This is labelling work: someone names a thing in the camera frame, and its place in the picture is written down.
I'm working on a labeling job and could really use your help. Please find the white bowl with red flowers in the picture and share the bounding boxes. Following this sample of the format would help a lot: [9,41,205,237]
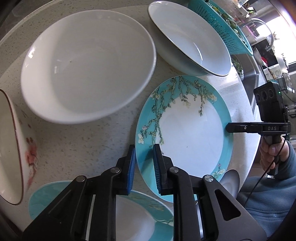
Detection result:
[1,90,38,205]

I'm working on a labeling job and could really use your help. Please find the person's right hand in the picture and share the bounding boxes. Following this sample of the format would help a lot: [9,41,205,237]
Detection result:
[259,137,290,171]

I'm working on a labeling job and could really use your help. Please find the white ceramic spoon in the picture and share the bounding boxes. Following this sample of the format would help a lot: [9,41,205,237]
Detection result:
[220,169,240,198]

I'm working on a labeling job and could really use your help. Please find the teal floral plate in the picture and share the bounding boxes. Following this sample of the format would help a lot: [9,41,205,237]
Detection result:
[28,181,174,240]
[135,75,233,194]

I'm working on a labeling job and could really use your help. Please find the glass bowl of chopped greens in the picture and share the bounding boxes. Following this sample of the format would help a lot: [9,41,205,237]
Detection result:
[231,55,244,81]

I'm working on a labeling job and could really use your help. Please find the chrome sink faucet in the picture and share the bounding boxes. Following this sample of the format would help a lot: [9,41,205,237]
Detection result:
[240,17,276,50]

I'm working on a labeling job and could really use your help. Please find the light blue plastic colander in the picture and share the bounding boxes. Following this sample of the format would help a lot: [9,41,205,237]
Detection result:
[188,1,253,56]

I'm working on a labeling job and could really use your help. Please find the green leafy vegetables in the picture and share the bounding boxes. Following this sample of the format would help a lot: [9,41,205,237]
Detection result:
[205,1,246,45]

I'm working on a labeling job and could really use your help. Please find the white bowl with dark rim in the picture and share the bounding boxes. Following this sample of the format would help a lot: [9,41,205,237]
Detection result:
[147,1,231,77]

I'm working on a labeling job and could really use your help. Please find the large white bowl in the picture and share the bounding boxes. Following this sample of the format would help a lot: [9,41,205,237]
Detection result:
[21,9,157,125]

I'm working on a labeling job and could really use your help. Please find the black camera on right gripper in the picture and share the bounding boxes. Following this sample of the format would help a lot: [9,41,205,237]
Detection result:
[253,81,285,123]

